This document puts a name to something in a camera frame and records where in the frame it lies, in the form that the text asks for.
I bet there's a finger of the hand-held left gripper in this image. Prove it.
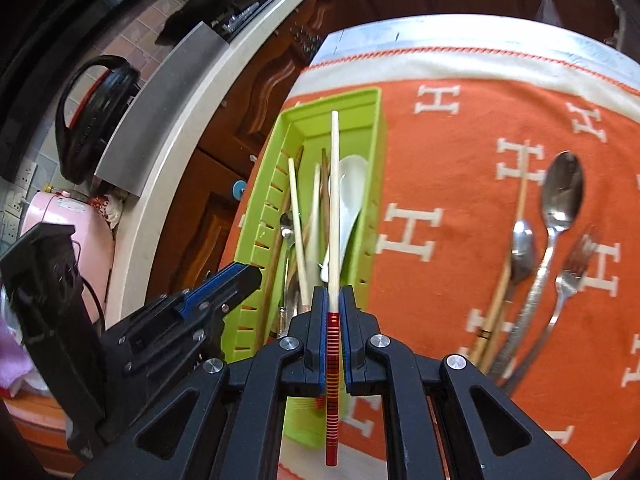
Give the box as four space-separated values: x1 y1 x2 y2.
184 262 264 330

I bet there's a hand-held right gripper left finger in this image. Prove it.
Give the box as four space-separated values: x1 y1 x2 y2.
75 285 331 480

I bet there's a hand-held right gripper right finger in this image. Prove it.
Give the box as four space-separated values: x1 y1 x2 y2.
340 285 591 480

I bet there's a small metal spoon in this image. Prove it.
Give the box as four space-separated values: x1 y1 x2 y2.
276 211 297 341
495 219 537 361

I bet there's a green plastic utensil tray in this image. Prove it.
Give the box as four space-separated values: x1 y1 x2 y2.
220 87 388 450

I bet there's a red striped end wooden chopstick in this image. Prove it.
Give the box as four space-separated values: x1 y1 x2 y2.
324 110 342 467

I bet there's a white ceramic soup spoon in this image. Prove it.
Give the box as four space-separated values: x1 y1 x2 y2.
320 155 371 283

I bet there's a pink cloth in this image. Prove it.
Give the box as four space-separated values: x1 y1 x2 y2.
0 310 46 398

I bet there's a pink appliance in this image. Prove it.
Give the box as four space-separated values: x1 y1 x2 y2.
20 190 116 321

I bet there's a stainless steel panel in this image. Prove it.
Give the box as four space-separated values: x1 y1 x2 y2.
95 21 231 196

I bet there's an orange patterned blanket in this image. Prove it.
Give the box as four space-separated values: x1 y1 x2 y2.
220 35 640 480

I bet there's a black electric kettle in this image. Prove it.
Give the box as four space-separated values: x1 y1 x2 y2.
54 55 142 186

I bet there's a metal fork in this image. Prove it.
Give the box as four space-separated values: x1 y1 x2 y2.
505 232 601 393

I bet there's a large ornate metal spoon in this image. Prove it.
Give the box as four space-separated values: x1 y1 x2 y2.
487 151 586 386

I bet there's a black glass cooktop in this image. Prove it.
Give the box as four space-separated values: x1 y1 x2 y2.
155 0 296 46

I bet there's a pale blue table cover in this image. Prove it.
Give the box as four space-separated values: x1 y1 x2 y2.
310 15 640 76

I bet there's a black cable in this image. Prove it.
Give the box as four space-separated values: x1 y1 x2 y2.
70 240 108 331

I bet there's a white wall socket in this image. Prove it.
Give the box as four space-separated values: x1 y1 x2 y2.
10 157 38 186

